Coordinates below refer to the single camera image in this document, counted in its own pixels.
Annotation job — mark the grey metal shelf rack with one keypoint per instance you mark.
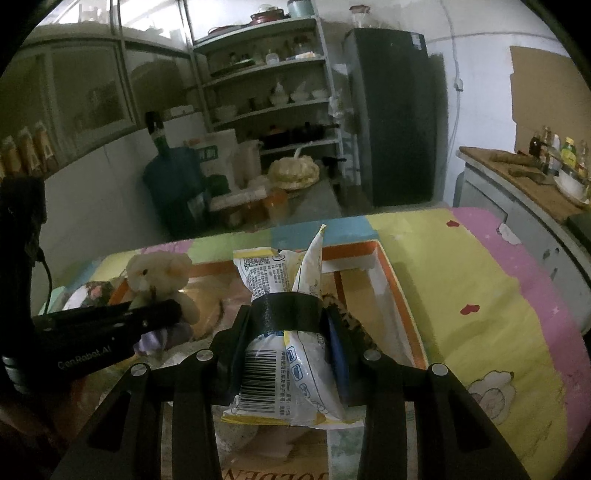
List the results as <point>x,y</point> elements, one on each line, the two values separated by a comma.
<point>268,92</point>

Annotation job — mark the yellow pumpkin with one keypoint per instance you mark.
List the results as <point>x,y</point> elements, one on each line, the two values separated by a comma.
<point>295,173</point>

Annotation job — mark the cardboard sheet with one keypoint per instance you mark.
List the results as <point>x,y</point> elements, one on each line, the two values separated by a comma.
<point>545,92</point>

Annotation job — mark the glass jar with red lid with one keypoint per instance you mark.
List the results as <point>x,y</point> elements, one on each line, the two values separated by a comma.
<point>360,17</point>

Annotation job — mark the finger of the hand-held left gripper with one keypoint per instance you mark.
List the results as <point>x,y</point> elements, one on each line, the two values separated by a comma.
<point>157,314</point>

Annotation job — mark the floral printed pouch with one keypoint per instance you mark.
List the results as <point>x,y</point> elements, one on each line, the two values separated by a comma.
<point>87,295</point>

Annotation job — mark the cream teddy bear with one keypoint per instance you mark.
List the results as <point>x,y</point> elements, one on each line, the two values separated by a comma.
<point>157,272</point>

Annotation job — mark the black pan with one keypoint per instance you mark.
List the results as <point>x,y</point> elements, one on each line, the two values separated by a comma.
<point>300,132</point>

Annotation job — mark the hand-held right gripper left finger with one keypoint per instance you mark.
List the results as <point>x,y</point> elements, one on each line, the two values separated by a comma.
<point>226,364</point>

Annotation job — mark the wall socket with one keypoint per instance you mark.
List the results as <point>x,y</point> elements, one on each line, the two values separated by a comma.
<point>458,85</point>

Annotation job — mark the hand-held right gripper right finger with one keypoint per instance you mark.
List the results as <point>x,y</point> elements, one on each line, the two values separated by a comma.
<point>339,360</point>

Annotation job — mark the teal pot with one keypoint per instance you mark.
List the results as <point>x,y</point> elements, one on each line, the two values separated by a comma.
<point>301,9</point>

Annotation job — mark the taped white snack packets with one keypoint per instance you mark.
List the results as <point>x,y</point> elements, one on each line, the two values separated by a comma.
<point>277,369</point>

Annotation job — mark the group of condiment bottles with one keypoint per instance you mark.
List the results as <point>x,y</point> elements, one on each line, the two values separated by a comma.
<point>561,150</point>

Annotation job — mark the blue water jug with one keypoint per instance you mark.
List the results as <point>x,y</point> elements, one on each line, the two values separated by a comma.
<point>173,194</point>

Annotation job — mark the glass sliding window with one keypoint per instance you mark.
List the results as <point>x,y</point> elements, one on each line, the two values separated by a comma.
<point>92,92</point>

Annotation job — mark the leopard print cloth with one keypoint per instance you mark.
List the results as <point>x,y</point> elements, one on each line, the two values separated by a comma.
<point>355,327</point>

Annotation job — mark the row of orange bottles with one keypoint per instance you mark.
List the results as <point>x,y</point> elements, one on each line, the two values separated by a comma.
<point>27,150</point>

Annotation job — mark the wooden topped counter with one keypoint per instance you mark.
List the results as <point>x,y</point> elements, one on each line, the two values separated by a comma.
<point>508,207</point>

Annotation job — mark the pastel printed blanket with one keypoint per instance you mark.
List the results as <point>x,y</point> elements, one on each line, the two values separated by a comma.
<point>461,277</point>

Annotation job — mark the black water pump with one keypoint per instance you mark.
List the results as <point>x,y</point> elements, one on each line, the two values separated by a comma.
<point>157,131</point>

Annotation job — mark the white bowl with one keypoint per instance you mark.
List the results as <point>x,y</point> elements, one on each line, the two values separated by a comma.
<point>572,184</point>

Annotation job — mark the red lidded pot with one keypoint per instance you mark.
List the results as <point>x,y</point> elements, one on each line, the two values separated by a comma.
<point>267,14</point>

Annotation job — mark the white plastic jug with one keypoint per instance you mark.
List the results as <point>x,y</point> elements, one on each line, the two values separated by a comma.
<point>249,160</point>

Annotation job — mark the white sack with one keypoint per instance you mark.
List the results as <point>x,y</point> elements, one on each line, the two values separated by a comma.
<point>220,157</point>

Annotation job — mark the dark grey refrigerator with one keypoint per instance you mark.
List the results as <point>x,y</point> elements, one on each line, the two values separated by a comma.
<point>397,115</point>

